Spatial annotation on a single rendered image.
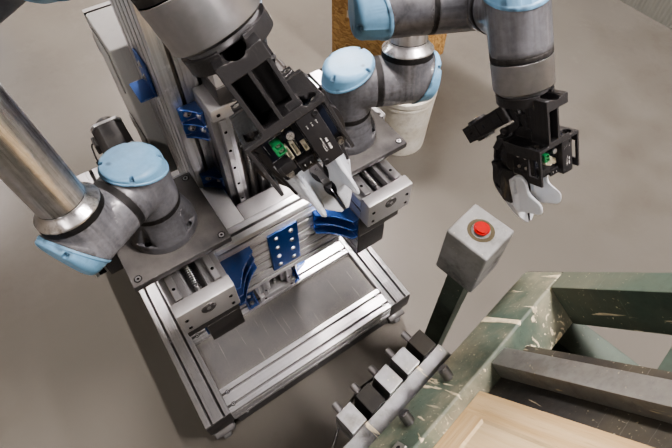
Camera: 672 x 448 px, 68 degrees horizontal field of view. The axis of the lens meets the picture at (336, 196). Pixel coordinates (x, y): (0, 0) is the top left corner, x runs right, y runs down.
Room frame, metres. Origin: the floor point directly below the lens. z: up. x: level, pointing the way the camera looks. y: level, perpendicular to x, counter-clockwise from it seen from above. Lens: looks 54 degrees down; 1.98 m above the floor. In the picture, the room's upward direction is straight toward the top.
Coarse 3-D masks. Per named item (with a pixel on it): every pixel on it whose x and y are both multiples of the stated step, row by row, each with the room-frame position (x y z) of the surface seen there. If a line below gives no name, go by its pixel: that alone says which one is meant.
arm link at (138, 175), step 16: (128, 144) 0.64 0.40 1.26; (144, 144) 0.65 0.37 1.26; (112, 160) 0.60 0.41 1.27; (128, 160) 0.60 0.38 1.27; (144, 160) 0.60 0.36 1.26; (160, 160) 0.61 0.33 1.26; (112, 176) 0.56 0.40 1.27; (128, 176) 0.56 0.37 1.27; (144, 176) 0.56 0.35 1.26; (160, 176) 0.59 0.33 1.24; (112, 192) 0.54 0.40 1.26; (128, 192) 0.54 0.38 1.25; (144, 192) 0.55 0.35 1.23; (160, 192) 0.57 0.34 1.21; (176, 192) 0.61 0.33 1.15; (144, 208) 0.53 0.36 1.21; (160, 208) 0.56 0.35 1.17
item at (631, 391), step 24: (504, 360) 0.34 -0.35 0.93; (528, 360) 0.33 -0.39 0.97; (552, 360) 0.31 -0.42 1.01; (528, 384) 0.29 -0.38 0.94; (552, 384) 0.27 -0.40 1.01; (576, 384) 0.25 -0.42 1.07; (600, 384) 0.24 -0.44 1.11; (624, 384) 0.23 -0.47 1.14; (648, 384) 0.23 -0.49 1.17; (624, 408) 0.20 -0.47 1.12; (648, 408) 0.19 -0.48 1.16
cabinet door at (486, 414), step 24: (480, 408) 0.25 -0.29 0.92; (504, 408) 0.24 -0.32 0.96; (528, 408) 0.23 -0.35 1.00; (456, 432) 0.21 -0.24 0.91; (480, 432) 0.20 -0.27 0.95; (504, 432) 0.19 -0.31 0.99; (528, 432) 0.18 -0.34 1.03; (552, 432) 0.18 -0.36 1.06; (576, 432) 0.17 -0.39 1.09; (600, 432) 0.17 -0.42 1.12
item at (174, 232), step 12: (180, 204) 0.61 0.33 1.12; (192, 204) 0.65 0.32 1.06; (168, 216) 0.57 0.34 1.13; (180, 216) 0.59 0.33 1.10; (192, 216) 0.61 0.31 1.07; (144, 228) 0.55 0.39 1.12; (156, 228) 0.55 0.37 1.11; (168, 228) 0.56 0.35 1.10; (180, 228) 0.57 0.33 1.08; (192, 228) 0.59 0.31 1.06; (132, 240) 0.55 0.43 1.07; (144, 240) 0.55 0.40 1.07; (156, 240) 0.54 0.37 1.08; (168, 240) 0.54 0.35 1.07; (180, 240) 0.55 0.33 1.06; (144, 252) 0.54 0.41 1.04; (156, 252) 0.53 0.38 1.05; (168, 252) 0.54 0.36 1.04
